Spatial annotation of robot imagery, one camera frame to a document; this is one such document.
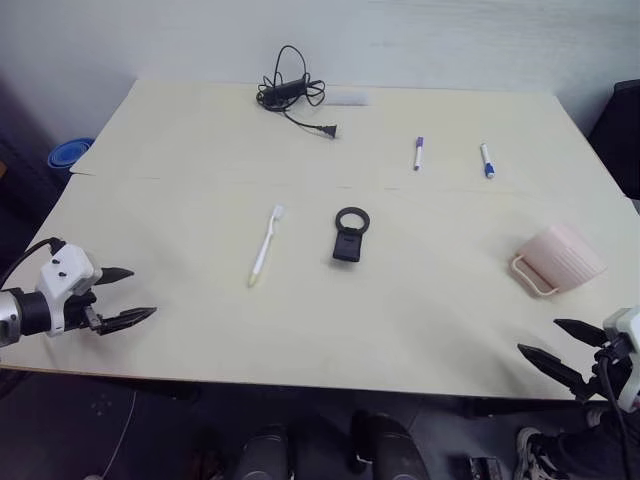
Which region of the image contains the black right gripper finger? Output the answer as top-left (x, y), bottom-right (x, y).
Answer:
top-left (516, 342), bottom-right (590, 397)
top-left (553, 318), bottom-right (610, 348)

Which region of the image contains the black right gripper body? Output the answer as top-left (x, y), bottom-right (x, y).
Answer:
top-left (574, 339), bottom-right (633, 404)

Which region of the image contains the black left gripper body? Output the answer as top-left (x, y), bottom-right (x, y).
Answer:
top-left (63, 291), bottom-right (105, 335)

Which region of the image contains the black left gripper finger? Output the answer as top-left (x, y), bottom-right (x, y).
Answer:
top-left (94, 266), bottom-right (136, 288)
top-left (98, 306), bottom-right (158, 336)

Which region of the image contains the white and black sneaker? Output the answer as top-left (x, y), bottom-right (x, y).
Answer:
top-left (514, 426), bottom-right (567, 480)

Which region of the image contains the blue plastic bowl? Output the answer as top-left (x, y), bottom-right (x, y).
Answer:
top-left (47, 137), bottom-right (96, 172)

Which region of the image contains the white toothbrush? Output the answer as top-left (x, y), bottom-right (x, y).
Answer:
top-left (246, 203), bottom-right (287, 288)

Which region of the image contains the dark rounded shape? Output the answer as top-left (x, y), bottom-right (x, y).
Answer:
top-left (233, 423), bottom-right (292, 480)

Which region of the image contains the white marker with blue cap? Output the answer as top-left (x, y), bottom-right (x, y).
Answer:
top-left (479, 142), bottom-right (498, 180)

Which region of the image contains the black chair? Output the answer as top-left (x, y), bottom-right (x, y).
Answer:
top-left (586, 79), bottom-right (640, 202)

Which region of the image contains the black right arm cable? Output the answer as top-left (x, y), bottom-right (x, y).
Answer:
top-left (596, 348), bottom-right (635, 480)

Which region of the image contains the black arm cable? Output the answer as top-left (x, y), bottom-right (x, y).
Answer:
top-left (0, 237), bottom-right (67, 292)
top-left (596, 348), bottom-right (635, 480)

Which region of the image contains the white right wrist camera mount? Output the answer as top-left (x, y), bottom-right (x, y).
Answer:
top-left (601, 307), bottom-right (640, 414)

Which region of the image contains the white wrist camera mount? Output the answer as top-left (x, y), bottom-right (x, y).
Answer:
top-left (601, 307), bottom-right (640, 414)
top-left (36, 242), bottom-right (102, 338)

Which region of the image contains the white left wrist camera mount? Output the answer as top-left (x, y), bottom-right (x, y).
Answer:
top-left (36, 242), bottom-right (102, 338)

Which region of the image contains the pink ribbed cup with handle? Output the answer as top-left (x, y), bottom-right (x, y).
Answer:
top-left (510, 223), bottom-right (608, 300)

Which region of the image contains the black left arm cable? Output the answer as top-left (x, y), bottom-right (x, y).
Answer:
top-left (0, 237), bottom-right (67, 292)

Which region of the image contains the black ring toothbrush holder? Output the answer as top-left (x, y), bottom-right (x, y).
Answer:
top-left (331, 205), bottom-right (370, 263)

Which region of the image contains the black power adapter with cable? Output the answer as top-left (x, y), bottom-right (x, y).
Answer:
top-left (255, 45), bottom-right (341, 141)

